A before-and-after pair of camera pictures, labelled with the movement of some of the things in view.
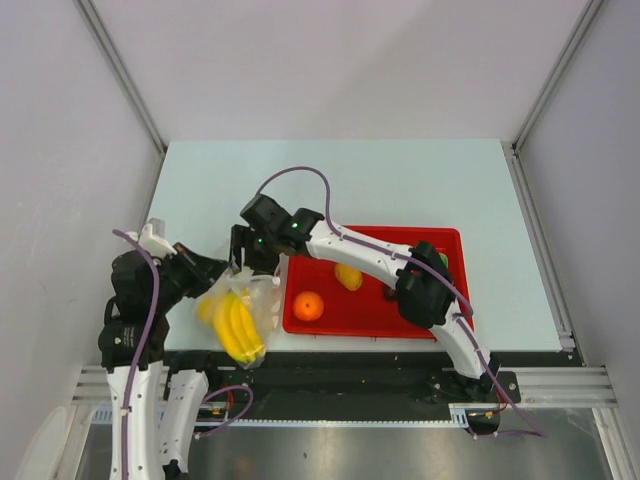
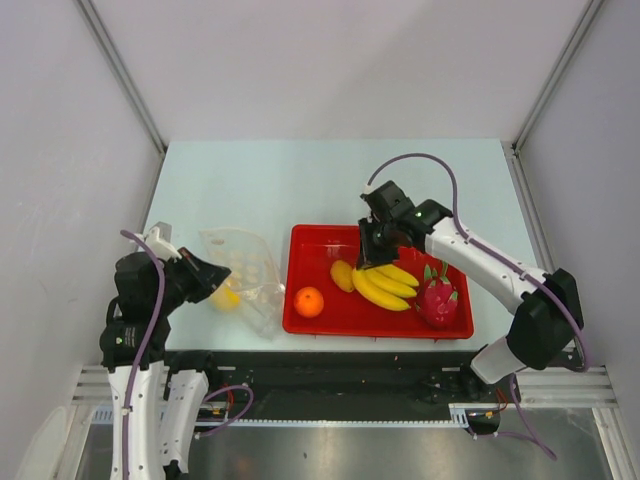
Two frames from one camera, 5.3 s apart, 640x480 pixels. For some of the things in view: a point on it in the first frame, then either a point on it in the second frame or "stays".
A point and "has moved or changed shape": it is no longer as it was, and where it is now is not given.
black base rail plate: x=338 y=386 stays
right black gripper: x=243 y=237 to x=368 y=255
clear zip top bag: x=241 y=311 has moved or changed shape
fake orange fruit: x=308 y=305 stays
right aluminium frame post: x=589 y=13 stays
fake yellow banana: x=238 y=323 to x=387 y=286
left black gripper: x=204 y=270 stays
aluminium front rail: x=539 y=386 stays
